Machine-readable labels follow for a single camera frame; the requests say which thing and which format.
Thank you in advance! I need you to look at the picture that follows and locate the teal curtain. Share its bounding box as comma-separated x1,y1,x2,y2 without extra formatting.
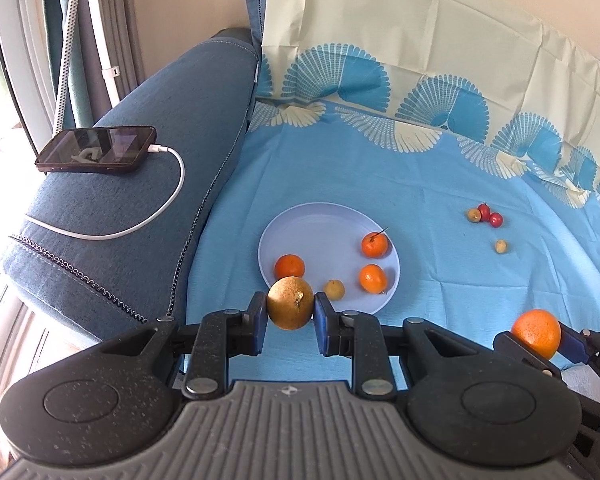
42,0,81,131

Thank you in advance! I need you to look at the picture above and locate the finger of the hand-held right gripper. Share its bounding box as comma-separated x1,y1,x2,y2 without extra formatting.
560,326,600,391
492,331,566,378

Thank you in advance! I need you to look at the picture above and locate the white charging cable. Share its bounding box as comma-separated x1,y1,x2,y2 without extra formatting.
24,144,187,241

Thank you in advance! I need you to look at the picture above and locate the dotted steamer hose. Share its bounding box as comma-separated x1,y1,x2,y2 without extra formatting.
52,0,86,136

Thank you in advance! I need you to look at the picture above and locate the white window frame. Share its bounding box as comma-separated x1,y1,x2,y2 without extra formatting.
0,0,63,146

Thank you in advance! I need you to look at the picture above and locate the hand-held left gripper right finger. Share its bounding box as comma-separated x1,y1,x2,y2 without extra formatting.
314,292,481,401

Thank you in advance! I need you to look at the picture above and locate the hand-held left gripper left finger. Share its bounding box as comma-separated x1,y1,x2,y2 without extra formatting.
95,291,269,401

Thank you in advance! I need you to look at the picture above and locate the blue printed bed sheet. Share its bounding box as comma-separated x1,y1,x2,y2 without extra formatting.
185,0,600,396

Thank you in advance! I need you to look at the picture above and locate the blue fabric sofa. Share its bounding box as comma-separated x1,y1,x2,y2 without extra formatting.
0,27,261,341

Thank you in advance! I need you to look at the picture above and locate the pale blue round plate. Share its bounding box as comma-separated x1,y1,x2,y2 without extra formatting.
258,202,401,317

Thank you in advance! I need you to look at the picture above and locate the grey curtain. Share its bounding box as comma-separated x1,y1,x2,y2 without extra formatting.
92,0,146,111

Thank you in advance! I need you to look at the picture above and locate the small orange mandarin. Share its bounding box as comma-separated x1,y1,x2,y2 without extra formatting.
358,264,387,295
511,309,562,361
274,254,306,280

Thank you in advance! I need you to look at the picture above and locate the orange mandarin with stem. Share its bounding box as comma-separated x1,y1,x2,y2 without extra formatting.
361,228,390,260

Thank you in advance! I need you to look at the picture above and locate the black smartphone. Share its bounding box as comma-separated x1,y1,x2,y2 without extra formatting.
35,126,157,176

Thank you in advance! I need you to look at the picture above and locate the white steamer hanger stand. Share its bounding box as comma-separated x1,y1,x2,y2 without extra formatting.
82,0,122,106

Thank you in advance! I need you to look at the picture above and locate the blue sofa back cushion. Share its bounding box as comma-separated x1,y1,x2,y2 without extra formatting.
237,0,271,56

